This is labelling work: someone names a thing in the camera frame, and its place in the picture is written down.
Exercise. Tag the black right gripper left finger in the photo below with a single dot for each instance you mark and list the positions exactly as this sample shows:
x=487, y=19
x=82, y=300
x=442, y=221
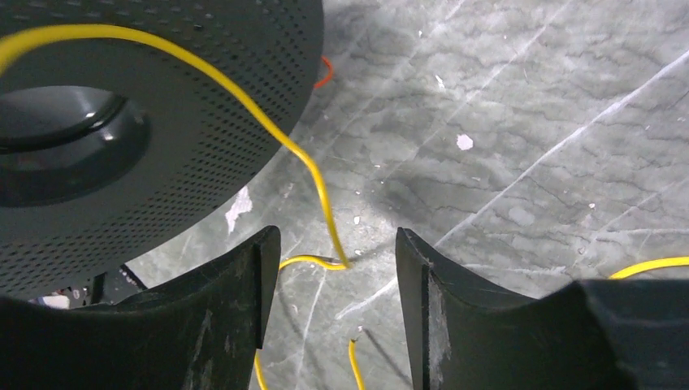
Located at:
x=199, y=330

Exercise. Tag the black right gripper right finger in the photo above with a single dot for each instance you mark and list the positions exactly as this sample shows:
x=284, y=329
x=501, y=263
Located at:
x=465, y=332

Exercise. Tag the black perforated cable spool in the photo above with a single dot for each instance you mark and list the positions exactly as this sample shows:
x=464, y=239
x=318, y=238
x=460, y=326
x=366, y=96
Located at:
x=110, y=148

